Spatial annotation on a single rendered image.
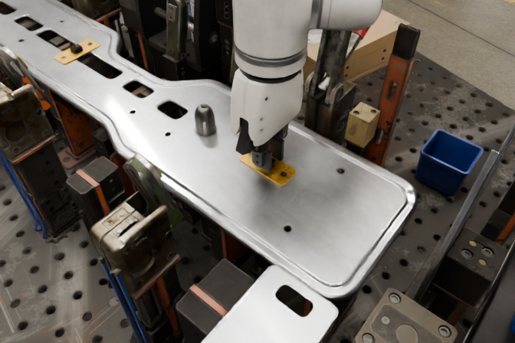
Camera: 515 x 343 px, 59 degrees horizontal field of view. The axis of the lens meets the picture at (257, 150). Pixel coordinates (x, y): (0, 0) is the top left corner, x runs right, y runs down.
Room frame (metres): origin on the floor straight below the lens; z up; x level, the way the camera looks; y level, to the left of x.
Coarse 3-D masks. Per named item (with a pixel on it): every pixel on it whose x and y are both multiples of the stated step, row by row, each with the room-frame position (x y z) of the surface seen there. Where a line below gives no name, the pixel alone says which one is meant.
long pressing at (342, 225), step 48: (0, 0) 0.95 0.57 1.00; (48, 0) 0.95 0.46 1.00; (0, 48) 0.77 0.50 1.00; (48, 48) 0.76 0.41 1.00; (96, 96) 0.62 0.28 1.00; (192, 96) 0.62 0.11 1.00; (144, 144) 0.50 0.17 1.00; (192, 144) 0.50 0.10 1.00; (288, 144) 0.50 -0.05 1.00; (336, 144) 0.50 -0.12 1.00; (192, 192) 0.41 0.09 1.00; (240, 192) 0.40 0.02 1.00; (288, 192) 0.40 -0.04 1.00; (336, 192) 0.40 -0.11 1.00; (384, 192) 0.40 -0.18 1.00; (240, 240) 0.33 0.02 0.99; (288, 240) 0.33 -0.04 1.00; (336, 240) 0.33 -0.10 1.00; (384, 240) 0.33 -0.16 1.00; (336, 288) 0.26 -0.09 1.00
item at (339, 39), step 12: (324, 36) 0.57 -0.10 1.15; (336, 36) 0.57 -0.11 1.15; (348, 36) 0.56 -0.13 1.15; (324, 48) 0.57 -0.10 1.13; (336, 48) 0.56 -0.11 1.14; (324, 60) 0.57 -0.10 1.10; (336, 60) 0.55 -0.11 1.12; (324, 72) 0.58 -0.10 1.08; (336, 72) 0.55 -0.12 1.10; (312, 84) 0.57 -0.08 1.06
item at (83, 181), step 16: (96, 160) 0.48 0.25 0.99; (80, 176) 0.44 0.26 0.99; (96, 176) 0.44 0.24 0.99; (112, 176) 0.45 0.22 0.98; (80, 192) 0.41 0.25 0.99; (96, 192) 0.42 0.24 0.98; (112, 192) 0.44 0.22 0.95; (80, 208) 0.43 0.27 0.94; (96, 208) 0.42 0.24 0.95; (112, 208) 0.43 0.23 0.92
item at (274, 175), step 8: (240, 160) 0.46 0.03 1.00; (248, 160) 0.46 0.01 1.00; (272, 160) 0.46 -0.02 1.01; (256, 168) 0.45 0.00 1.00; (272, 168) 0.45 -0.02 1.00; (280, 168) 0.45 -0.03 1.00; (288, 168) 0.45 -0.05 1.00; (272, 176) 0.43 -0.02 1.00; (280, 176) 0.43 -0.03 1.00; (288, 176) 0.43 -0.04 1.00; (280, 184) 0.42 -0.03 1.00
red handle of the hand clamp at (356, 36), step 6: (360, 30) 0.62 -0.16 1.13; (366, 30) 0.63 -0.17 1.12; (354, 36) 0.62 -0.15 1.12; (360, 36) 0.62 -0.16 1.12; (354, 42) 0.61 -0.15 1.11; (348, 48) 0.60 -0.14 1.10; (354, 48) 0.61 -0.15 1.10; (348, 54) 0.60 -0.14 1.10; (324, 78) 0.57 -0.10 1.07; (318, 84) 0.57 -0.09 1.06; (324, 84) 0.56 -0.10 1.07; (324, 90) 0.55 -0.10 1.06
